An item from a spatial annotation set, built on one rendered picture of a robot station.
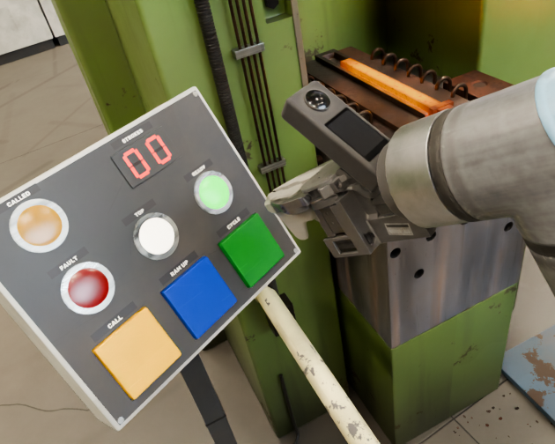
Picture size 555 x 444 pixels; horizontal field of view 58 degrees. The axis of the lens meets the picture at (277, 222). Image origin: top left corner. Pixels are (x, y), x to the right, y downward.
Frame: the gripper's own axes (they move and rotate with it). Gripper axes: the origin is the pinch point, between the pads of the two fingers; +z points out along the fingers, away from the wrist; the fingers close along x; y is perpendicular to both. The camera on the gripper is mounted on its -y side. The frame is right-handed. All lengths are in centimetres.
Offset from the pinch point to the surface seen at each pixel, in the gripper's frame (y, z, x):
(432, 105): 8.4, 8.0, 46.5
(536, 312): 103, 46, 99
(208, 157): -7.0, 11.0, 2.4
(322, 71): -6, 36, 56
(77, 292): -3.2, 10.7, -21.2
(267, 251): 8.1, 10.3, 1.5
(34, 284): -6.5, 11.0, -24.0
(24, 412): 40, 155, -32
